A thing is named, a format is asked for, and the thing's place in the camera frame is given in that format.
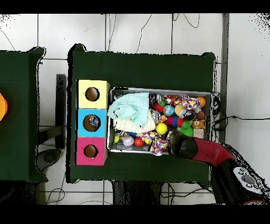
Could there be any white baseball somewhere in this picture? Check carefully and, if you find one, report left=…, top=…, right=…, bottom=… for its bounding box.
left=122, top=135, right=135, bottom=147

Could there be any knotted polka dot cloth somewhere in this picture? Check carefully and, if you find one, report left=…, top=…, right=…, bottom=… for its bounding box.
left=137, top=130, right=169, bottom=156

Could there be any large green fuzzy ball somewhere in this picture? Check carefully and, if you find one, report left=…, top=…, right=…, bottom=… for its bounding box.
left=177, top=120, right=194, bottom=137

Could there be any wooden box with three holes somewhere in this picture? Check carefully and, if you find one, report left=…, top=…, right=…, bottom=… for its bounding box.
left=74, top=79, right=111, bottom=166

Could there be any yellow ball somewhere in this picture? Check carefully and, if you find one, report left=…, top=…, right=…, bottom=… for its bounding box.
left=156, top=123, right=168, bottom=135

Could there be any crumpled polka dot cloth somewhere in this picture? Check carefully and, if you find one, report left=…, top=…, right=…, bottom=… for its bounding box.
left=175, top=95, right=201, bottom=113

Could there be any mint green waffle cloth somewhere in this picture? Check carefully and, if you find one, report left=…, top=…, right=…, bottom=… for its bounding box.
left=107, top=92, right=150, bottom=126

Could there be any orange round object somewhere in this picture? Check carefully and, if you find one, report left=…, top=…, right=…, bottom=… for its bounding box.
left=0, top=92, right=8, bottom=122

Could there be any black floor cable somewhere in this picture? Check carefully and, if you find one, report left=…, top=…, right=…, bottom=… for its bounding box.
left=211, top=115, right=270, bottom=132

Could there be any crushed clear plastic bottle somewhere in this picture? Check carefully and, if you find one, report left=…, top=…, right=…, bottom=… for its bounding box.
left=88, top=116, right=100, bottom=127

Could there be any blue globe ball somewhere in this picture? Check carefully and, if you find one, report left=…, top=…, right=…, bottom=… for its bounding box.
left=162, top=105, right=175, bottom=117

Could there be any shallow clear mesh bin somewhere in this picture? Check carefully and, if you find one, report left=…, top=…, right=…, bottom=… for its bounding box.
left=107, top=87, right=214, bottom=157

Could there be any neighbouring green covered table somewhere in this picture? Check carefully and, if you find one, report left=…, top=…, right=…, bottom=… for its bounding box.
left=0, top=46, right=48, bottom=183

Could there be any dark green tablecloth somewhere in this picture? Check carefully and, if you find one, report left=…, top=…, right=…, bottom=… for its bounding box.
left=66, top=43, right=216, bottom=188

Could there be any cream waffle cloth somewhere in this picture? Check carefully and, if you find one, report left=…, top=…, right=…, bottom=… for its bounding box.
left=113, top=109, right=157, bottom=134

